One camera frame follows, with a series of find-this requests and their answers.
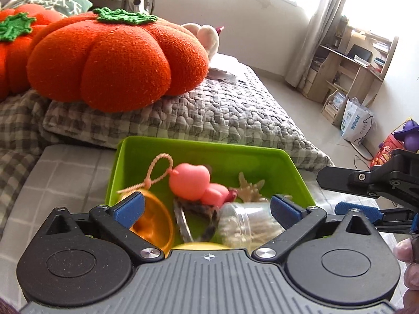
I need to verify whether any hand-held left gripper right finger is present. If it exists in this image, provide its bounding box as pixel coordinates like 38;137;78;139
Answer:
250;194;380;265

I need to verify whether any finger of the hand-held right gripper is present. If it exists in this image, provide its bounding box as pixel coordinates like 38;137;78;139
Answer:
334;201;416;234
316;166;377;197

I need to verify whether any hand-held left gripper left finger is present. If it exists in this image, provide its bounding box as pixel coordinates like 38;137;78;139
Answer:
41;192;166;265

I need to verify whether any beige starfish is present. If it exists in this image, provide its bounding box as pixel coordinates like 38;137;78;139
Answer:
237;172;272;203

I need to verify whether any clear cotton swab jar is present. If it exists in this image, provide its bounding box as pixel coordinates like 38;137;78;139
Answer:
218;201;287;251

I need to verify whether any pink pig toy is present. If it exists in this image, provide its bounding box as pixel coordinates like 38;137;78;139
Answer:
116;153;230;206

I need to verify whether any striped hair tie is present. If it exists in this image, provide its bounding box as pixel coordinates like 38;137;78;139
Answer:
173;198;220;243

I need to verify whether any green plastic box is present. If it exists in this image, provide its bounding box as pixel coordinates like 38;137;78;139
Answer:
105;136;316;259

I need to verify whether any person's right hand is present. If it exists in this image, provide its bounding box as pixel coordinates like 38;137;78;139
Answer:
393;238;419;314

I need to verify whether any purple plush toy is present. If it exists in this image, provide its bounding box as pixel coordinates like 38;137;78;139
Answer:
379;118;419;153

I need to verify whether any white shopping bag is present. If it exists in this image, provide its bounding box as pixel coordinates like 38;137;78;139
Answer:
340;97;374;144

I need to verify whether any grey grid bed sheet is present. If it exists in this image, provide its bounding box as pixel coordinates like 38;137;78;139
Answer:
0;144;403;311

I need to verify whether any wooden desk with shelves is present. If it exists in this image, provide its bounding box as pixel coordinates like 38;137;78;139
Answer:
303;15;400;128

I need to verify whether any grey checked quilt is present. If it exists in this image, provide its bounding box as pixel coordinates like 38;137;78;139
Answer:
0;62;334;236

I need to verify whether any orange pumpkin cushion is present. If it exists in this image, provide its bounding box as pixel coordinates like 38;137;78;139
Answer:
0;6;64;102
27;8;210;113

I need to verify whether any beige curtain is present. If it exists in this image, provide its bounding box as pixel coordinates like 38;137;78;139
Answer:
285;0;352;89

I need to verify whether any white pink plush toy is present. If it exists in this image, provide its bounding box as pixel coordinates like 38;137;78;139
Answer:
181;23;225;63

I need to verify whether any green patterned pillow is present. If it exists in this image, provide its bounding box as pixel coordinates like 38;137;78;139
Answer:
7;0;94;18

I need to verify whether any floor cable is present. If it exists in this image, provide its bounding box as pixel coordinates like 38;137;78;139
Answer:
354;144;374;168

